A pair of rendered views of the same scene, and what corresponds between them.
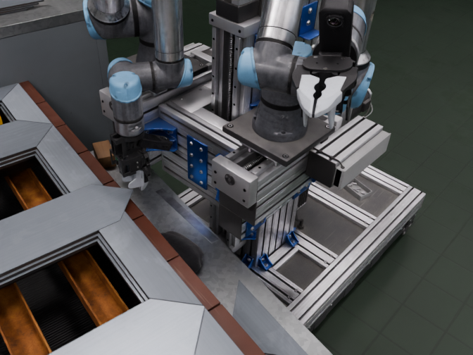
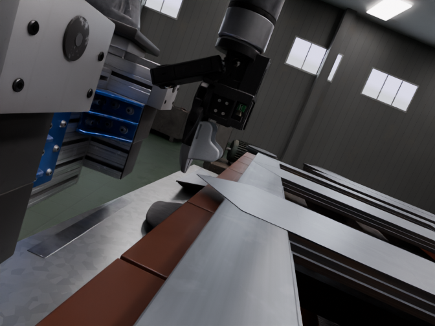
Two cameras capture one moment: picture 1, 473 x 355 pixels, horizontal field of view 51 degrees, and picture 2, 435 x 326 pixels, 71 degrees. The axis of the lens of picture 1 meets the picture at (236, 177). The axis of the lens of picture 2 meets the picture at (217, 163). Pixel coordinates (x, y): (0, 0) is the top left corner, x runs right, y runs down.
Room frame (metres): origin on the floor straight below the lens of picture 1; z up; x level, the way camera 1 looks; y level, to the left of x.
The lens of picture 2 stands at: (1.36, 0.66, 0.96)
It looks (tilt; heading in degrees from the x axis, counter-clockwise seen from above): 10 degrees down; 227
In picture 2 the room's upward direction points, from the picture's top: 21 degrees clockwise
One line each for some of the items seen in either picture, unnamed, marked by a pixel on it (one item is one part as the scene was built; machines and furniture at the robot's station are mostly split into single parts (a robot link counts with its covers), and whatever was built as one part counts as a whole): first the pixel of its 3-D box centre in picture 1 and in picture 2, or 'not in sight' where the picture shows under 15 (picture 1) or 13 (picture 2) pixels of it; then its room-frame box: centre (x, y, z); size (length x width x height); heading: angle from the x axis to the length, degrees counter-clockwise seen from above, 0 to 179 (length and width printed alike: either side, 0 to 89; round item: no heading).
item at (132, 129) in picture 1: (129, 124); (245, 35); (1.05, 0.28, 1.07); 0.08 x 0.08 x 0.05
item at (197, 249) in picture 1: (177, 249); (169, 217); (0.97, 0.16, 0.70); 0.20 x 0.10 x 0.03; 51
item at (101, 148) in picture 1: (104, 154); not in sight; (1.39, 0.48, 0.71); 0.10 x 0.06 x 0.05; 26
